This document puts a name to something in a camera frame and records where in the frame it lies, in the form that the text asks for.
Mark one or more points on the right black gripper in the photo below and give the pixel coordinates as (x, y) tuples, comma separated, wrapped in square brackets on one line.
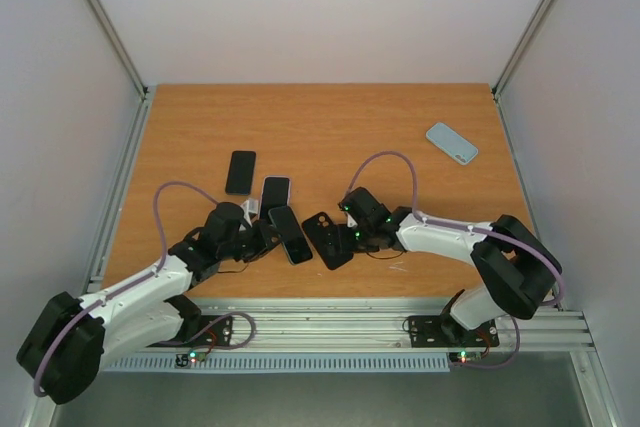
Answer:
[(350, 239)]

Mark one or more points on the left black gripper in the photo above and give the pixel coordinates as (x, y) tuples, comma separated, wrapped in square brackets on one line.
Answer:
[(265, 242)]

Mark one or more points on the black phone case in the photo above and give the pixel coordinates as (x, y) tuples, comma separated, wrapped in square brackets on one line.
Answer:
[(324, 236)]

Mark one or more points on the lavender phone case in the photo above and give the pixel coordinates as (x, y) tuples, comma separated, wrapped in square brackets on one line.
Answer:
[(290, 187)]

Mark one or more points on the light blue phone case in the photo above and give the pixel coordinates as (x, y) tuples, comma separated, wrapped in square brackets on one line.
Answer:
[(451, 143)]

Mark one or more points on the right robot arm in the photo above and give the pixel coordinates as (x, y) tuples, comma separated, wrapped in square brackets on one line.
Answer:
[(516, 269)]

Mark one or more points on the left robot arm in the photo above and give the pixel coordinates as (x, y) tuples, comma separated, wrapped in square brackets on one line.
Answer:
[(74, 338)]

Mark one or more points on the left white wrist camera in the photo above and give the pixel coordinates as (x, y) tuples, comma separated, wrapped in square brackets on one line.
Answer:
[(251, 209)]

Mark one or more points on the aluminium front frame rails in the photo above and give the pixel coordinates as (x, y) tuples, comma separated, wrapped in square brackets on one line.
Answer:
[(377, 324)]

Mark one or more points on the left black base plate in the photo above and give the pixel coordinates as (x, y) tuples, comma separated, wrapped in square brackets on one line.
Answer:
[(214, 330)]

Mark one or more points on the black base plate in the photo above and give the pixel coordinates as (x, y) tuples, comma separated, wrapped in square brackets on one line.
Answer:
[(214, 330), (430, 331)]

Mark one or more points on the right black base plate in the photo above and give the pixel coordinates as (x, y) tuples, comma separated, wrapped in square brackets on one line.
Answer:
[(430, 331)]

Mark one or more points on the grey slotted cable duct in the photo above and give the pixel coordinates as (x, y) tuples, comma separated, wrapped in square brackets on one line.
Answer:
[(284, 363)]

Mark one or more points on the right aluminium corner post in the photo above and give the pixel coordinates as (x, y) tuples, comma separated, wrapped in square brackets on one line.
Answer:
[(540, 13)]

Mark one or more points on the aluminium corner post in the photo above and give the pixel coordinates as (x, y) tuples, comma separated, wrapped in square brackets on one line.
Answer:
[(104, 21), (540, 13)]

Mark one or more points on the left aluminium corner post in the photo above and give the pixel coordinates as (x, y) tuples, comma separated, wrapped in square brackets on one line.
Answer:
[(104, 21)]

